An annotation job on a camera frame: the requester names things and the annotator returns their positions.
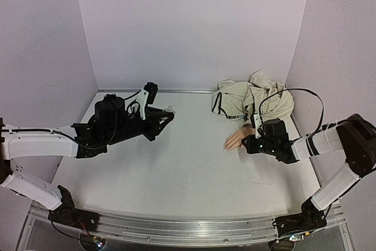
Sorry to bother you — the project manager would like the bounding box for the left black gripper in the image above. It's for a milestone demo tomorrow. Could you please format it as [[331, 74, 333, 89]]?
[[106, 108, 174, 146]]

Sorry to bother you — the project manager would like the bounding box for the clear nail polish bottle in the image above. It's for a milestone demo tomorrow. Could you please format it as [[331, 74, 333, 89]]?
[[163, 105, 176, 114]]

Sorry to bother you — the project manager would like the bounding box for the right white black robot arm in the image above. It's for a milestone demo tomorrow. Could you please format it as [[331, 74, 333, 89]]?
[[241, 114, 375, 239]]

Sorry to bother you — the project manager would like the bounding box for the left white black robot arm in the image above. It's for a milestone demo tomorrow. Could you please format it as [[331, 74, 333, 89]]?
[[1, 90, 175, 226]]

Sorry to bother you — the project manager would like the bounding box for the mannequin hand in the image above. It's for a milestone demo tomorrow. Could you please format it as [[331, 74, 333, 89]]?
[[224, 126, 256, 151]]

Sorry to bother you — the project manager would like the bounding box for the beige jacket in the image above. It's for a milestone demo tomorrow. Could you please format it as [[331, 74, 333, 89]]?
[[211, 70, 294, 137]]

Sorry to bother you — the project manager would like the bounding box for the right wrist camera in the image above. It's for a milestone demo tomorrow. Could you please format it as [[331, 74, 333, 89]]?
[[250, 113, 264, 139]]

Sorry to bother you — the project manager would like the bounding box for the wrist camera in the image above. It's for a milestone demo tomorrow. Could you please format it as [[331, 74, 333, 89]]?
[[136, 82, 158, 120], [250, 113, 264, 139]]

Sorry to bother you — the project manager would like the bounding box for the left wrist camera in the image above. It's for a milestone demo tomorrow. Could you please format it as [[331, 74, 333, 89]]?
[[136, 82, 158, 120]]

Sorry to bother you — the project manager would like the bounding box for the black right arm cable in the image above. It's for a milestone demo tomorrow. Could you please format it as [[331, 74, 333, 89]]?
[[258, 88, 325, 131]]

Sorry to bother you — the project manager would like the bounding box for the aluminium front rail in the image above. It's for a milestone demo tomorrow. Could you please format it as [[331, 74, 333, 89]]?
[[46, 208, 344, 246]]

